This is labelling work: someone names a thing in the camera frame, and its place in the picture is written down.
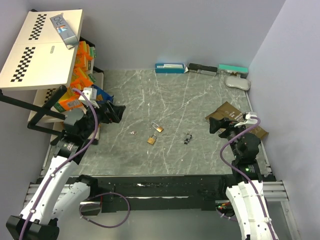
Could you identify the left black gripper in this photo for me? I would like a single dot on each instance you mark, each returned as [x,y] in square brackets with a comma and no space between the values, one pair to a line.
[106,116]

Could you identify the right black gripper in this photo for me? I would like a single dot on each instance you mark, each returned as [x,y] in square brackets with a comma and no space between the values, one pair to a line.
[215,124]

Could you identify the key bunch with panda charm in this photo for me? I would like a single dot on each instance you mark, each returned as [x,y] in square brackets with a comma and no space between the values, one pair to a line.
[188,138]

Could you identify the short shackle brass padlock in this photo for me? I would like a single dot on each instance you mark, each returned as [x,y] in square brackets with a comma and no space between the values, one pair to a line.
[152,139]

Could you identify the long shackle brass padlock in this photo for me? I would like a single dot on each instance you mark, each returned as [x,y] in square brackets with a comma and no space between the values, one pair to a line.
[157,127]

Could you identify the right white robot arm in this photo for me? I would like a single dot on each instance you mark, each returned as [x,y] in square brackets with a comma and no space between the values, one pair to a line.
[246,196]

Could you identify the blue doritos chip bag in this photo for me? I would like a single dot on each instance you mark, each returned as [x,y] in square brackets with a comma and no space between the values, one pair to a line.
[102,96]

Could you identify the stacked orange snack boxes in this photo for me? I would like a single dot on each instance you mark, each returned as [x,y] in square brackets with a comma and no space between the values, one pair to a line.
[82,74]

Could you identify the orange green snack box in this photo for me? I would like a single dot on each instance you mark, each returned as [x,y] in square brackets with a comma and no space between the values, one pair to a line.
[70,100]

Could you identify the grey white pouch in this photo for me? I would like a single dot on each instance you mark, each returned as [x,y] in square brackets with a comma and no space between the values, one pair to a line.
[238,82]

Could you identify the blue flat box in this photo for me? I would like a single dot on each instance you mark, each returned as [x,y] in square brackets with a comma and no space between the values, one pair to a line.
[170,68]

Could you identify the black flat box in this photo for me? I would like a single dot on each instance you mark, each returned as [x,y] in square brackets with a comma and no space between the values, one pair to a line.
[203,69]

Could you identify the teal flat box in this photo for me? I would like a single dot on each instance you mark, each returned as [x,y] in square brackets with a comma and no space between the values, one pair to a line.
[230,70]

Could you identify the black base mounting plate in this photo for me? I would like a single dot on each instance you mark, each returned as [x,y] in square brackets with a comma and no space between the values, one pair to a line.
[167,192]

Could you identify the checkerboard calibration board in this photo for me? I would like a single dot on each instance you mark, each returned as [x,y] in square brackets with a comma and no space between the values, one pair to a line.
[39,58]

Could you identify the silver blue carton box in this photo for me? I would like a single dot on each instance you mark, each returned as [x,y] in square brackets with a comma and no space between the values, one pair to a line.
[65,31]

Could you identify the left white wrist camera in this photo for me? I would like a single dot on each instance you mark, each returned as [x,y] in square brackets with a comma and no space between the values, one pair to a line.
[91,94]

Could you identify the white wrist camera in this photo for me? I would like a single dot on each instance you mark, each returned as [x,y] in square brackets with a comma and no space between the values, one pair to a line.
[249,119]
[91,94]

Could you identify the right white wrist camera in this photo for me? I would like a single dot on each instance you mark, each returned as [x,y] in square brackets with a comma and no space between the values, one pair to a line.
[249,119]

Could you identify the black frame white shelf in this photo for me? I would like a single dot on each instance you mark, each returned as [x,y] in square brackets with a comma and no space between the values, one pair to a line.
[43,116]

